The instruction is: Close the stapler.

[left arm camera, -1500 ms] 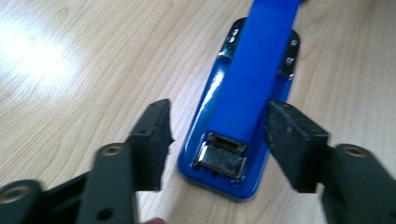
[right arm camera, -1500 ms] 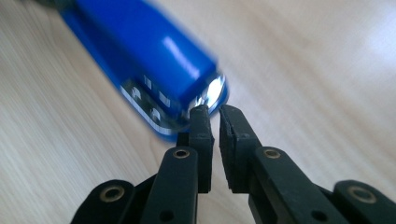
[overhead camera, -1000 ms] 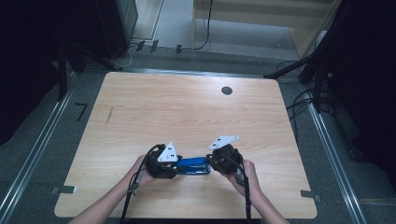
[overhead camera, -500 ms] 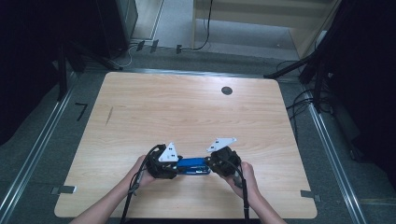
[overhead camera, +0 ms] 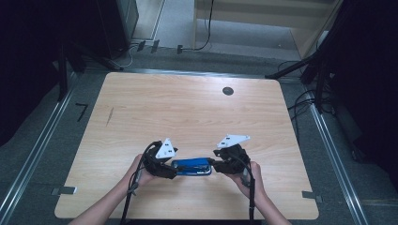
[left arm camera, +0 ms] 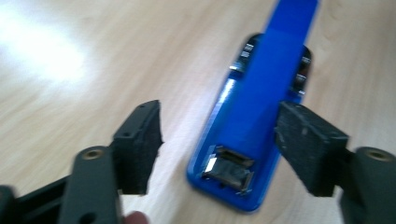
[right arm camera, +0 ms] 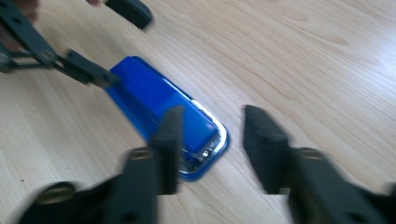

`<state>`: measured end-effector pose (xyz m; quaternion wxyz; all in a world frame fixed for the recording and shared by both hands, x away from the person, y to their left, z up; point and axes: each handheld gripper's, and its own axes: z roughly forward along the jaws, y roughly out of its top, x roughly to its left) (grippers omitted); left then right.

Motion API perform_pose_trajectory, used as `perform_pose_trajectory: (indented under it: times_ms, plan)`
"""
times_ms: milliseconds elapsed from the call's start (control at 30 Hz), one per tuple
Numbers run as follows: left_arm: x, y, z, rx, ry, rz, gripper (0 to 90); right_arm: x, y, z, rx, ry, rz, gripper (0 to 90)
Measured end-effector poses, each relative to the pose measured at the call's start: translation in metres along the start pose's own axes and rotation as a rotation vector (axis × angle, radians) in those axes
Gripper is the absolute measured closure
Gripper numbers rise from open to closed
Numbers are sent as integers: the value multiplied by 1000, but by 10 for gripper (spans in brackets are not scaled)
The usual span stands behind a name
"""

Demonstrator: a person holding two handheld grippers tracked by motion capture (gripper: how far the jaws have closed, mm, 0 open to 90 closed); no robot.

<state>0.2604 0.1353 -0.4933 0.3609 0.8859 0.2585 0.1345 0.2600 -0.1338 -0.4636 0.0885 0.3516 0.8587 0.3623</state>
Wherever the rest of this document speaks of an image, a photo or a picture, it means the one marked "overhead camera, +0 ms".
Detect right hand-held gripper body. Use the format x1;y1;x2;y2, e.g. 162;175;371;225
212;133;253;176

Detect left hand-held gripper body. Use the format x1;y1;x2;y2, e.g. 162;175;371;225
142;138;179;181

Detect blue metal stapler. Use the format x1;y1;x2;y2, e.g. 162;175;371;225
171;157;213;177

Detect person's left hand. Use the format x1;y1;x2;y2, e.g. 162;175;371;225
124;153;158;189

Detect person's right hand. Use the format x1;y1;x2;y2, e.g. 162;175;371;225
224;160;268;202

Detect black metal stand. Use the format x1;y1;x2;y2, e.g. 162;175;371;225
56;38;125;102
264;0;355;114

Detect dark cabinet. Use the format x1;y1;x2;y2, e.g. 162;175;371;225
95;0;141;60

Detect light wooden shelf unit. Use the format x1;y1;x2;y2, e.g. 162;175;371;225
191;0;344;61

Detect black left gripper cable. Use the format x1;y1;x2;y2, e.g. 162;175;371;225
119;141;163;225

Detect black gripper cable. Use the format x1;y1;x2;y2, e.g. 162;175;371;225
119;141;163;225
233;153;256;225

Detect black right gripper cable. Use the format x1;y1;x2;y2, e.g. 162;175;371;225
233;153;256;225

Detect grey floor bracket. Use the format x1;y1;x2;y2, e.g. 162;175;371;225
51;186;78;197
300;190;324;203

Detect black floor cables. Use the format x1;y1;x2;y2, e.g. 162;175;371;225
277;59;334;144

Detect metal floor rail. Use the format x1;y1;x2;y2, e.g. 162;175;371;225
125;67;303;80
0;70;78;225
308;93;371;225

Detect white floor cable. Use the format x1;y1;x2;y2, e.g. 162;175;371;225
119;44;139;69

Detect black hanging cable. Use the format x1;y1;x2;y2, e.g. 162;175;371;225
182;0;216;53

